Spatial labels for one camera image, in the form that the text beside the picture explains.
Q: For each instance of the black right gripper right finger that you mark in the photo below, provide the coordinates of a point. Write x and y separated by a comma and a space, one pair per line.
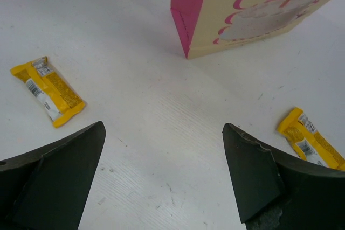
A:
275, 190

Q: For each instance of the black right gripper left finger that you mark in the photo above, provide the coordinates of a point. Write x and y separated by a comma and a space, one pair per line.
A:
47, 188

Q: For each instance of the yellow M&M's pack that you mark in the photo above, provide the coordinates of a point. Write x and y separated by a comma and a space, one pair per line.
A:
307, 142

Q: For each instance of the yellow candy pack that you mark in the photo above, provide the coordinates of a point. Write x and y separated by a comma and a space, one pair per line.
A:
59, 100

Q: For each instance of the pink cream paper bag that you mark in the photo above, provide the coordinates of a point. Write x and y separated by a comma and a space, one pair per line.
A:
210, 26

